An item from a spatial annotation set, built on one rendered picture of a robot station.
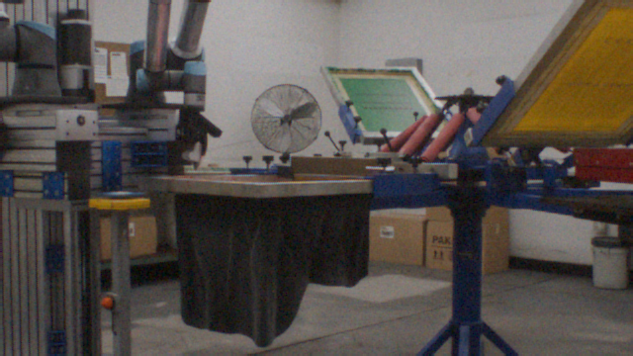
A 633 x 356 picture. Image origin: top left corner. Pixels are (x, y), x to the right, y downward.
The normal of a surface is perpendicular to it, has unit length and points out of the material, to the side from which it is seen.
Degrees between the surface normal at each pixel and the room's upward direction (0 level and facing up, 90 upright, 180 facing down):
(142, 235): 90
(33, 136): 90
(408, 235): 90
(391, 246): 91
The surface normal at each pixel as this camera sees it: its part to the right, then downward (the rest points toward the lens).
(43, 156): -0.52, 0.04
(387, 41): -0.71, 0.04
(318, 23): 0.70, 0.04
